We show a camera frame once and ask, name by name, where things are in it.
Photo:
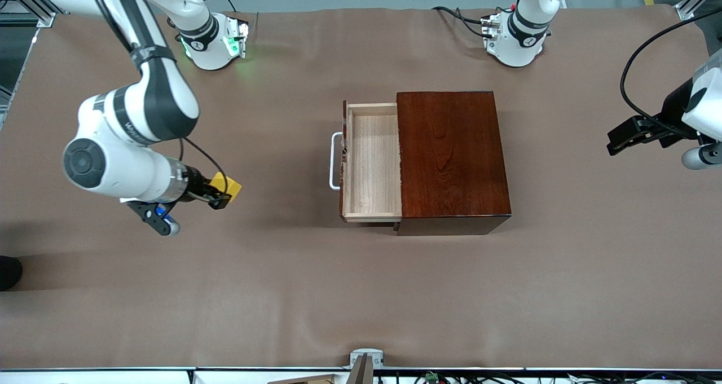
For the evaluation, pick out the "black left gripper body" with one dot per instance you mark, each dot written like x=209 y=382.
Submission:
x=671 y=113

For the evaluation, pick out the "table cover mat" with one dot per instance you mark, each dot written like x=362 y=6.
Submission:
x=282 y=288

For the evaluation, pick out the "yellow block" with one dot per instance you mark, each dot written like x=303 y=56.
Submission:
x=230 y=185

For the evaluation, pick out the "dark brown wooden cabinet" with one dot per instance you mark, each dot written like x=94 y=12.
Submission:
x=451 y=158

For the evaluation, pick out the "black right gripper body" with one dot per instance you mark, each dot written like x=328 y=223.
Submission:
x=196 y=184

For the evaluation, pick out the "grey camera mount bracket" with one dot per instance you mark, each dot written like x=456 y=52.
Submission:
x=366 y=354

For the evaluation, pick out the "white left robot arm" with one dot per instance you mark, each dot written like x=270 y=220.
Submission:
x=527 y=29

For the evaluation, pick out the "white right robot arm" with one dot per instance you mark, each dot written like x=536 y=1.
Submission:
x=146 y=107

